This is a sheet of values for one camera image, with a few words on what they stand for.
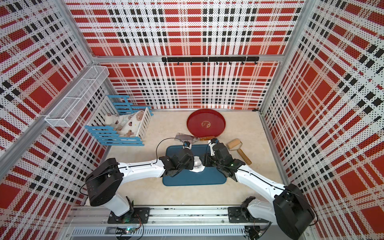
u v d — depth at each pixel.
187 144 0.78
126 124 1.06
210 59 0.88
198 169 0.86
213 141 0.75
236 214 0.72
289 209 0.40
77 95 0.78
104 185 0.44
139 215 0.73
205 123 1.13
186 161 0.67
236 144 0.98
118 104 1.15
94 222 0.72
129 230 0.69
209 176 0.85
